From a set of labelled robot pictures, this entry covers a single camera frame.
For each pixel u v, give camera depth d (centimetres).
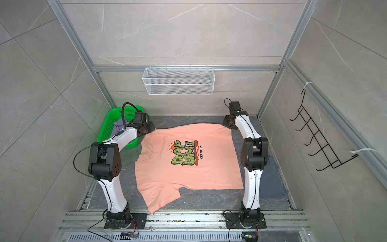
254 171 59
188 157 98
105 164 53
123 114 74
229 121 88
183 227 73
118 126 111
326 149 62
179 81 101
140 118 79
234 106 82
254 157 57
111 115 111
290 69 82
